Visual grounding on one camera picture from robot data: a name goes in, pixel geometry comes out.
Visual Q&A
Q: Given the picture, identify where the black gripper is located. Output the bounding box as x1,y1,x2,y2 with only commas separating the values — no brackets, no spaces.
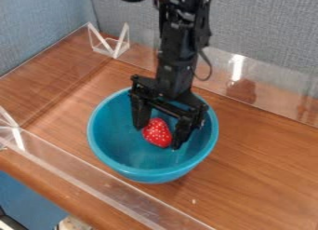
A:
130,55,207,150

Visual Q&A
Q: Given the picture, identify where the red toy strawberry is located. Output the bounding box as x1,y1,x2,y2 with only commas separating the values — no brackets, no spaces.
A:
142,117,172,148

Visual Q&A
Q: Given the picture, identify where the blue plastic bowl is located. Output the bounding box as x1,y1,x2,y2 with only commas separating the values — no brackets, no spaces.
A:
87,88,219,184

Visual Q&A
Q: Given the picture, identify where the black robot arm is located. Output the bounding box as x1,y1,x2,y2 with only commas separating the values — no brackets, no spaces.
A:
123,0,212,149

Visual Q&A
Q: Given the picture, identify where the clear acrylic front barrier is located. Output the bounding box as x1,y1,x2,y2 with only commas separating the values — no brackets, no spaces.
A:
0,128,216,230

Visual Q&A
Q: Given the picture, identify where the clear acrylic barrier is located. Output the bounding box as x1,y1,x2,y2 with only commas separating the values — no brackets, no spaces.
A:
116,32,318,129
0,128,216,230

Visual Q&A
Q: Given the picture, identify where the clear acrylic back barrier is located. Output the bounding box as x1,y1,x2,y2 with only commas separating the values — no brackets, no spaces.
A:
116,32,318,129

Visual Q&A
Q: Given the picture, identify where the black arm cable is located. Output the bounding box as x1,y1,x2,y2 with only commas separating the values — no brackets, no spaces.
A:
191,47,214,83

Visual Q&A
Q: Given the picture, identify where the clear acrylic corner bracket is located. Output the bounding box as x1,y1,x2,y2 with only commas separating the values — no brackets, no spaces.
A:
87,23,131,59

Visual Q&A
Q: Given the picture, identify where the clear acrylic left bracket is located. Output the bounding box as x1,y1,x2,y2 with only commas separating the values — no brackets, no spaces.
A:
0,105,25,151

